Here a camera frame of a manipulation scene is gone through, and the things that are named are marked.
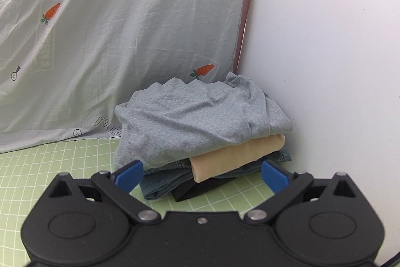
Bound beige garment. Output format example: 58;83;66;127
189;134;286;184

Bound blue jeans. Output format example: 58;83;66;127
139;150;293;200

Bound black garment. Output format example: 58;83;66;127
172;176;238;202

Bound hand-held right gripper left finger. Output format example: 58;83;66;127
47;160;161;225

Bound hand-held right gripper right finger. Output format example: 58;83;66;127
244;160;357;225

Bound green checked bed sheet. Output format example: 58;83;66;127
0;139;282;267

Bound grey hoodie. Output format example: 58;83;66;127
114;71;294;170

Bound carrot print grey sheet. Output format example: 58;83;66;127
0;0;254;155

